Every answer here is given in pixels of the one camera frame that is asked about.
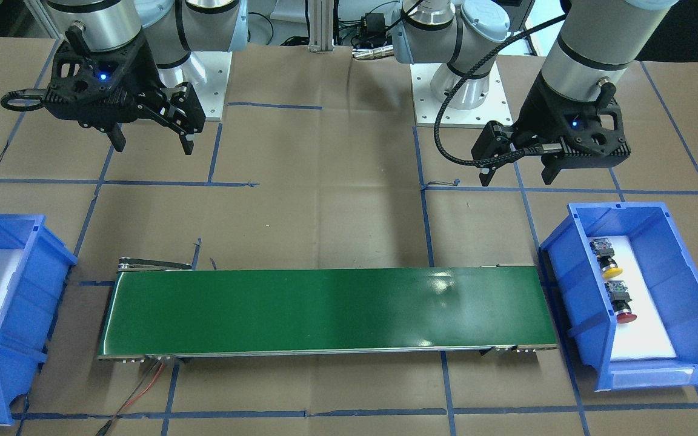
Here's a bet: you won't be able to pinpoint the blue bin with buttons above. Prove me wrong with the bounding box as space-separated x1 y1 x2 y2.
541 202 698 391

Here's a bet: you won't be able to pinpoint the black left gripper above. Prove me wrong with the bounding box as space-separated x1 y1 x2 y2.
471 74 631 187

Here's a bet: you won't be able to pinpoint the aluminium frame post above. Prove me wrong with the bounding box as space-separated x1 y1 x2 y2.
305 1 338 53

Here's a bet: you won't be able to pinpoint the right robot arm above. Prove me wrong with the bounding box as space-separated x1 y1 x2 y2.
0 1 248 155

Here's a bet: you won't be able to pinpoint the blue empty bin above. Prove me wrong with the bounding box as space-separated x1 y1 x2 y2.
0 214 77 426

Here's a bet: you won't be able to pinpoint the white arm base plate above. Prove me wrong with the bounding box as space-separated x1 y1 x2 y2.
159 51 232 122
410 64 513 128

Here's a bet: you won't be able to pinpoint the red push button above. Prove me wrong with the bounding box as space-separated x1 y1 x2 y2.
604 280 637 325

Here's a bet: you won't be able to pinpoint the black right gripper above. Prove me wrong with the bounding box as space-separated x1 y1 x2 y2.
1 21 207 156

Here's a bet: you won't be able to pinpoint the black braided cable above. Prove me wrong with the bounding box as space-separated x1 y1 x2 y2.
433 13 568 168

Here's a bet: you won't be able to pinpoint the yellow push button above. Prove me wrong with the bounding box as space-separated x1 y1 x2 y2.
590 237 623 280

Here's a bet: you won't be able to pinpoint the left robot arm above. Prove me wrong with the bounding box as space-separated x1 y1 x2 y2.
391 1 673 186

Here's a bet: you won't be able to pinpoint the green conveyor belt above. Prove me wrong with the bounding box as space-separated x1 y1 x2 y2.
98 266 557 361

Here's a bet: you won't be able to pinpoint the red black conveyor wires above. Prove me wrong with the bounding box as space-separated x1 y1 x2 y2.
96 361 169 436

